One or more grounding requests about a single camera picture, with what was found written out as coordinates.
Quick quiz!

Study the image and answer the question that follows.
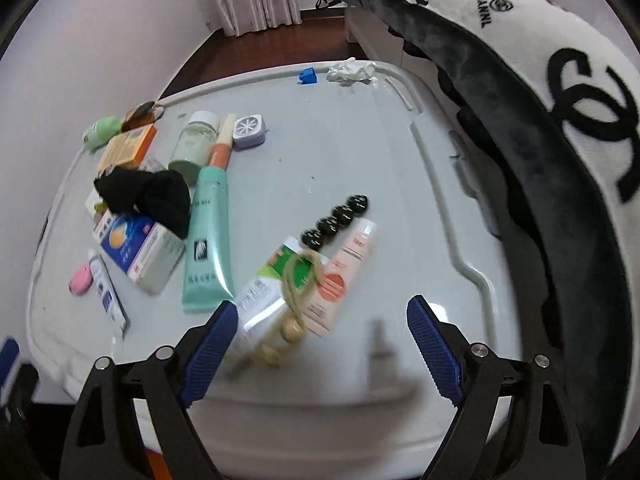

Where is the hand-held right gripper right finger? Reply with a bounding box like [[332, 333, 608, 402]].
[[406, 295, 588, 480]]

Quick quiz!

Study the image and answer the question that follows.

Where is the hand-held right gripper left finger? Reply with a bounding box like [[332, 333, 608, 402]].
[[59, 300, 239, 480]]

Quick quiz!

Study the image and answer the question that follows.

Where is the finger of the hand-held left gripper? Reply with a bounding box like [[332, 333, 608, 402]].
[[0, 337, 22, 403]]

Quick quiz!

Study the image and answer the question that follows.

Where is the beige beaded hair clip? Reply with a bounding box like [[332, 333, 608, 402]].
[[225, 250, 323, 376]]

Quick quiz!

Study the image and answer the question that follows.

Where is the orange plastic basin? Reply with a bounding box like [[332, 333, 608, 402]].
[[145, 447, 173, 480]]

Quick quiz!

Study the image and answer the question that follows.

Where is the pink round nail clipper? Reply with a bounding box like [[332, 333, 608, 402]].
[[67, 265, 96, 297]]

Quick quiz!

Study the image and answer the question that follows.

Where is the teal cream tube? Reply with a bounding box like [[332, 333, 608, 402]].
[[181, 165, 236, 315]]

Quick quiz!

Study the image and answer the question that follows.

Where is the white ointment tube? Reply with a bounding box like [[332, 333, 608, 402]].
[[87, 250, 131, 338]]

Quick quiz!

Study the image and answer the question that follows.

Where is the pink cream tube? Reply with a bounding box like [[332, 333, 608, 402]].
[[300, 217, 378, 338]]

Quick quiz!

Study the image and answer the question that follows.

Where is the blue white medicine box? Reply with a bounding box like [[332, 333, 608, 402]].
[[99, 211, 187, 296]]

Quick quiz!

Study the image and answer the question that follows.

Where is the black beaded hair clip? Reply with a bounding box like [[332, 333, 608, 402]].
[[300, 192, 371, 252]]

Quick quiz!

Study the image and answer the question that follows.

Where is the small white box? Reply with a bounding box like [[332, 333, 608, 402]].
[[85, 190, 108, 226]]

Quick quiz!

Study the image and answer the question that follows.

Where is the orange white lip balm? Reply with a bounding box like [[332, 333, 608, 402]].
[[207, 113, 237, 171]]

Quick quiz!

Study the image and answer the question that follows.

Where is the white lidded jar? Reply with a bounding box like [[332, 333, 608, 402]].
[[168, 111, 221, 186]]

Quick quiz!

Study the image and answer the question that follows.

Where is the yellow cardboard box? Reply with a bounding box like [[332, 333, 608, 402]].
[[97, 124, 158, 173]]

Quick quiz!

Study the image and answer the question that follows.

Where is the white plastic storage lid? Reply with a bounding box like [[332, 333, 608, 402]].
[[25, 60, 526, 480]]

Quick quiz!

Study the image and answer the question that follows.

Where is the lavender square container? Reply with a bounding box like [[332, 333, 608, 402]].
[[231, 115, 268, 150]]

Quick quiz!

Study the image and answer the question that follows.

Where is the small green lotion bottle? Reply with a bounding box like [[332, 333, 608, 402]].
[[81, 116, 123, 151]]

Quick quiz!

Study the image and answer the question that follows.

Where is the crumpled white tissue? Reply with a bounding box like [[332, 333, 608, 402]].
[[326, 58, 377, 86]]

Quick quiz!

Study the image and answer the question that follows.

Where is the white bed frame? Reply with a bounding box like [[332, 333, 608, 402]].
[[345, 5, 436, 68]]

